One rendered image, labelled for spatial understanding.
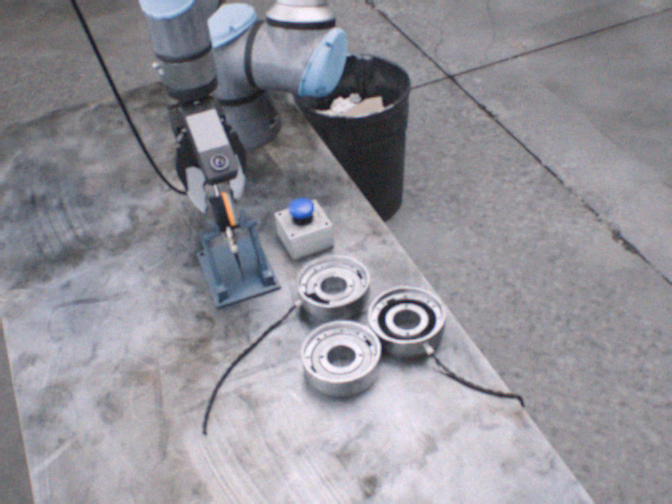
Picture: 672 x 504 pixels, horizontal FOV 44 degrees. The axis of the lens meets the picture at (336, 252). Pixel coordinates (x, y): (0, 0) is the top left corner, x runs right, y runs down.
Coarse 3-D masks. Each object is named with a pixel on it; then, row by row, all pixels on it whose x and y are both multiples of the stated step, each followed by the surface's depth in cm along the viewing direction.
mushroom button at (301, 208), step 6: (300, 198) 129; (294, 204) 128; (300, 204) 128; (306, 204) 128; (312, 204) 128; (294, 210) 127; (300, 210) 127; (306, 210) 127; (312, 210) 127; (294, 216) 127; (300, 216) 127; (306, 216) 127
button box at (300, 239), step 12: (276, 216) 131; (288, 216) 131; (312, 216) 129; (324, 216) 130; (288, 228) 128; (300, 228) 128; (312, 228) 128; (324, 228) 128; (288, 240) 128; (300, 240) 127; (312, 240) 129; (324, 240) 130; (300, 252) 129; (312, 252) 130
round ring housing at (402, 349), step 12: (396, 288) 118; (408, 288) 118; (420, 288) 117; (384, 300) 118; (432, 300) 117; (372, 312) 116; (396, 312) 116; (408, 312) 117; (420, 312) 116; (444, 312) 114; (372, 324) 113; (396, 324) 118; (420, 324) 114; (444, 324) 113; (384, 336) 111; (432, 336) 111; (384, 348) 113; (396, 348) 112; (408, 348) 111; (420, 348) 111; (432, 348) 114
